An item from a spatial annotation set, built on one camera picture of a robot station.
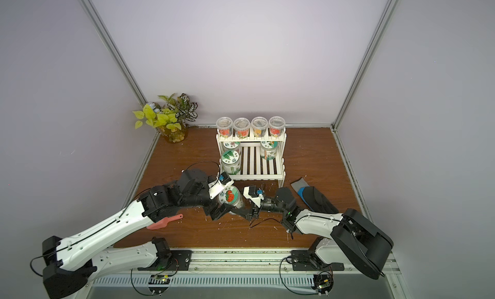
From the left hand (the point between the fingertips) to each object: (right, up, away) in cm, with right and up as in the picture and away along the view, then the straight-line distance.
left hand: (229, 196), depth 69 cm
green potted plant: (-34, +32, +27) cm, 54 cm away
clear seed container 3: (+18, +27, +6) cm, 33 cm away
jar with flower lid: (-1, +19, +16) cm, 25 cm away
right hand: (+2, -1, +2) cm, 3 cm away
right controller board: (+35, -32, +1) cm, 47 cm away
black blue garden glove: (+38, -7, +19) cm, 43 cm away
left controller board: (-27, -32, +3) cm, 42 cm away
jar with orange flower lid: (+16, +17, +15) cm, 27 cm away
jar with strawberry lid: (+1, +1, -1) cm, 2 cm away
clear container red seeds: (-3, +26, +6) cm, 27 cm away
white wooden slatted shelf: (+8, +12, +21) cm, 26 cm away
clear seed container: (+4, +26, +6) cm, 27 cm away
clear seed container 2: (+11, +27, +7) cm, 30 cm away
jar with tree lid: (-1, +12, +9) cm, 15 cm away
